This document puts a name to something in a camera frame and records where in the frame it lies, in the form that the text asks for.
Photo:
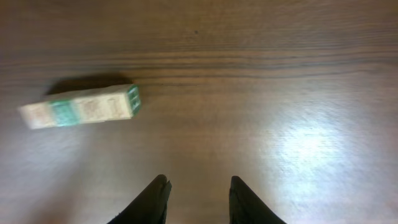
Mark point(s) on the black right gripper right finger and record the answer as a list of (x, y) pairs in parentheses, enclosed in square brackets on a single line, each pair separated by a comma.
[(246, 207)]

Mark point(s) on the wooden I letter block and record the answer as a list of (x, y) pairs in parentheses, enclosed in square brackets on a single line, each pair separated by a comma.
[(121, 101)]

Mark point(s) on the wooden M letter block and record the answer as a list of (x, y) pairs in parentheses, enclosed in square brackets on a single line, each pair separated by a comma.
[(90, 109)]

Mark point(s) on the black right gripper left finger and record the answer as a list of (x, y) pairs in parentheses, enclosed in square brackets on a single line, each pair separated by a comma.
[(149, 207)]

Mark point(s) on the green B letter block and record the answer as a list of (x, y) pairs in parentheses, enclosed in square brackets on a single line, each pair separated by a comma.
[(64, 112)]

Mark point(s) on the wooden J letter block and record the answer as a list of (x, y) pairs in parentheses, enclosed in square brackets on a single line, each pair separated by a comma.
[(38, 115)]

